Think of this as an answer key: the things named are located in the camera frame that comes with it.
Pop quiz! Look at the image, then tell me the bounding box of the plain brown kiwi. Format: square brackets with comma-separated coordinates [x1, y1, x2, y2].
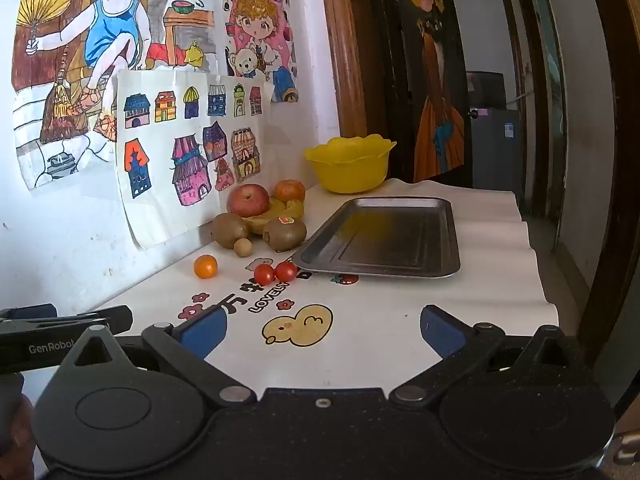
[210, 213, 251, 249]

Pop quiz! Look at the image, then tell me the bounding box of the small orange-red apple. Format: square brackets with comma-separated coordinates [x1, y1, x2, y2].
[273, 179, 306, 204]

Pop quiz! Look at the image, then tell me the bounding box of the black box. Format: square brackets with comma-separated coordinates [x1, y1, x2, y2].
[466, 72, 507, 109]

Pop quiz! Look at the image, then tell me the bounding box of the boy with fan wall poster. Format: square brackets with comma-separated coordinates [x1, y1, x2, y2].
[12, 0, 221, 191]

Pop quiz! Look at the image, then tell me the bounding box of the girl with teddy wall poster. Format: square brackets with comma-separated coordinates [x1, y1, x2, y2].
[222, 0, 301, 104]

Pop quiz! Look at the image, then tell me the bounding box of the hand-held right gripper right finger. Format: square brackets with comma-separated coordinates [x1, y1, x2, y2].
[389, 304, 596, 408]

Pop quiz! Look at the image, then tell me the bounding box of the brown kiwi with sticker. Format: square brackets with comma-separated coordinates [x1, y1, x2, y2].
[263, 216, 308, 252]

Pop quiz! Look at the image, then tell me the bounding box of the large red apple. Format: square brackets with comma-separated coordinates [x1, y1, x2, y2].
[227, 183, 271, 218]

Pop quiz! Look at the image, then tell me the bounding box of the house drawings paper sheet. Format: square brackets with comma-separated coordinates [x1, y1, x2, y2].
[115, 70, 274, 251]

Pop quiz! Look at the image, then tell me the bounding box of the metal baking tray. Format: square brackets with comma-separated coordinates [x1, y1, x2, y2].
[291, 197, 461, 279]

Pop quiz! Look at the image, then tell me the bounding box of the brown wooden door frame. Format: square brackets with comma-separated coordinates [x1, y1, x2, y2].
[319, 0, 375, 142]

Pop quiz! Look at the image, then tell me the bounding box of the painted woman door poster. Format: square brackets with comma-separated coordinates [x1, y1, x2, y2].
[400, 0, 467, 184]

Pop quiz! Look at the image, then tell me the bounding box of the dark door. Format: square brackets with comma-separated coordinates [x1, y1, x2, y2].
[370, 0, 474, 188]

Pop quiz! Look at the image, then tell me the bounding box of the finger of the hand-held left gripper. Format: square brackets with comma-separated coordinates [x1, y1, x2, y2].
[0, 304, 57, 323]
[0, 306, 133, 336]

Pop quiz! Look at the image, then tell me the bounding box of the yellow scalloped strainer bowl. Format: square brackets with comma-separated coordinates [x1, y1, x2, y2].
[304, 134, 398, 194]

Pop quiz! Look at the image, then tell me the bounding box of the grey appliance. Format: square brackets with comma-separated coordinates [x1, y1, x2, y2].
[469, 107, 524, 192]

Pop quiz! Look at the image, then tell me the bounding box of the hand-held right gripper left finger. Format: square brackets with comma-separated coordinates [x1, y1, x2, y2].
[60, 304, 258, 408]

